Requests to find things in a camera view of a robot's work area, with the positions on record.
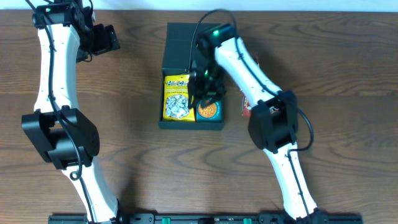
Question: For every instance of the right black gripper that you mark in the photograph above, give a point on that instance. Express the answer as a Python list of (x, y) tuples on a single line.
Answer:
[(205, 92)]

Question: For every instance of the yellow Hacks candy bag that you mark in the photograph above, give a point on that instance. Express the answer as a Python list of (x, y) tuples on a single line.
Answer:
[(176, 99)]

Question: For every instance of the red Hello Panda box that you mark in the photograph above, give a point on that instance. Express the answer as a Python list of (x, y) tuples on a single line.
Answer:
[(246, 108)]

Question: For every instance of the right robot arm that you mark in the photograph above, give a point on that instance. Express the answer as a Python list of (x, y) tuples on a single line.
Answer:
[(273, 122)]

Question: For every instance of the teal Crunchies box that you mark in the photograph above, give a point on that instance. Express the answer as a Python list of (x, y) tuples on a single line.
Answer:
[(211, 113)]

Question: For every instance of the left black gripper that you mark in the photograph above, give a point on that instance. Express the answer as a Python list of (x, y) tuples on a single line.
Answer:
[(109, 38)]

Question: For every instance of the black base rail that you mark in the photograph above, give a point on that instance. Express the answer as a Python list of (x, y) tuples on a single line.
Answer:
[(262, 218)]

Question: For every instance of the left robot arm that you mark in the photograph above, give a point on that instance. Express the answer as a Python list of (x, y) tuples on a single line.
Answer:
[(59, 131)]

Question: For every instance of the black gift box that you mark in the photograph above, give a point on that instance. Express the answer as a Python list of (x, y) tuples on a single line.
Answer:
[(175, 62)]

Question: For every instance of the brown Pocky box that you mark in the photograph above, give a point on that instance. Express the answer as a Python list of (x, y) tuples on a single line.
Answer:
[(256, 59)]

